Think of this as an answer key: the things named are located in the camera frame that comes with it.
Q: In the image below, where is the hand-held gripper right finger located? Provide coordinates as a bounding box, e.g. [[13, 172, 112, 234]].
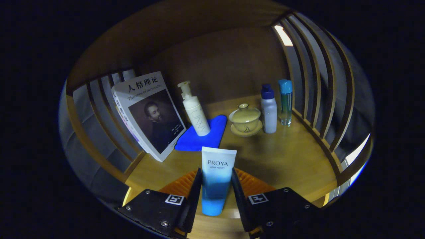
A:
[[231, 168, 329, 239]]

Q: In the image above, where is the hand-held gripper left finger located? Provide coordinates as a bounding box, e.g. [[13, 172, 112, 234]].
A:
[[116, 168, 203, 238]]

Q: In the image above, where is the blue and white cream tube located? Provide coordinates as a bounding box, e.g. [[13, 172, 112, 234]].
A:
[[201, 146, 237, 216]]

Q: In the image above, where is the wooden countertop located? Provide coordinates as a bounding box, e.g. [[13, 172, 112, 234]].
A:
[[125, 95, 339, 239]]

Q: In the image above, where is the wooden cabinet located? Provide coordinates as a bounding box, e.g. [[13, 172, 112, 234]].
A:
[[60, 0, 376, 216]]

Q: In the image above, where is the blue folded cloth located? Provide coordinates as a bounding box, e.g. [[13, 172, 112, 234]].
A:
[[175, 115, 228, 152]]

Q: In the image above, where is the yellow lidded teacup with saucer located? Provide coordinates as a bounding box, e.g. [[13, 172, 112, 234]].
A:
[[228, 103, 263, 137]]

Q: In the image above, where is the white pump bottle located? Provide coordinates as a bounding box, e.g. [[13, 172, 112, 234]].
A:
[[177, 81, 211, 137]]

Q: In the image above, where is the white bottle with blue cap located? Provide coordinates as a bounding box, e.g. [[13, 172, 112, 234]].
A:
[[260, 84, 277, 134]]

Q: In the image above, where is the large white portrait book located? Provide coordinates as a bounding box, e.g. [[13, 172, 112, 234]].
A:
[[111, 71, 187, 162]]

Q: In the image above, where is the clear bottle with teal cap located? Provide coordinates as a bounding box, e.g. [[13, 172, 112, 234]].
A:
[[278, 79, 293, 126]]

